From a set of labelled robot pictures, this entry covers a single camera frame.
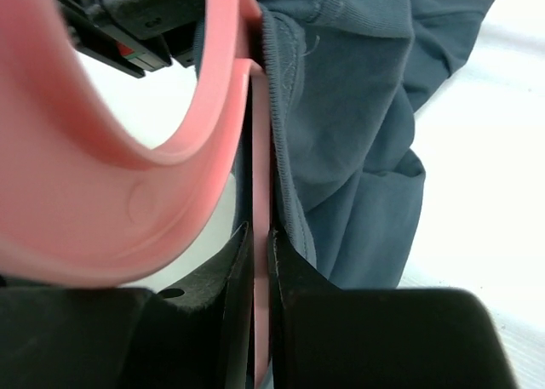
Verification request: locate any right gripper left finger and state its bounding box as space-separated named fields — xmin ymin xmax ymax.
xmin=1 ymin=225 xmax=253 ymax=388

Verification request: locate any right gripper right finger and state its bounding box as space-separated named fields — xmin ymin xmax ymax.
xmin=268 ymin=231 xmax=516 ymax=389

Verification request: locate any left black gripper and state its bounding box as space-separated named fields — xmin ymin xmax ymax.
xmin=56 ymin=0 xmax=200 ymax=78

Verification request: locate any pink plastic hanger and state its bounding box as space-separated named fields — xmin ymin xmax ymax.
xmin=1 ymin=0 xmax=273 ymax=384

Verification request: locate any dark teal t shirt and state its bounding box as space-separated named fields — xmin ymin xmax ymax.
xmin=193 ymin=0 xmax=497 ymax=292

